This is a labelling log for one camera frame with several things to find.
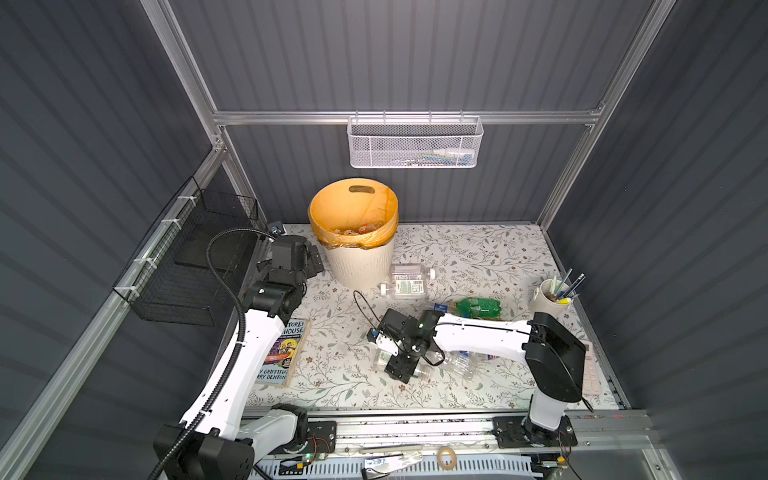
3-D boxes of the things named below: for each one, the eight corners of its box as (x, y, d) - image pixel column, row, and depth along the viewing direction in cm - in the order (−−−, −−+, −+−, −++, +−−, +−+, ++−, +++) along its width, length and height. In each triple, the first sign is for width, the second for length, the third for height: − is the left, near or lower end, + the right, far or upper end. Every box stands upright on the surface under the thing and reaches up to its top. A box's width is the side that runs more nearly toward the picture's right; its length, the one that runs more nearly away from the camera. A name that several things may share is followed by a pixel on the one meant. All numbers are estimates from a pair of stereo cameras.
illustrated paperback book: (260, 383, 84) (255, 379, 81) (288, 320, 96) (285, 315, 94) (289, 389, 83) (286, 386, 80) (314, 325, 95) (312, 320, 93)
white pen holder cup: (529, 321, 96) (544, 303, 87) (522, 298, 102) (535, 278, 92) (560, 321, 96) (578, 303, 87) (550, 298, 102) (566, 278, 92)
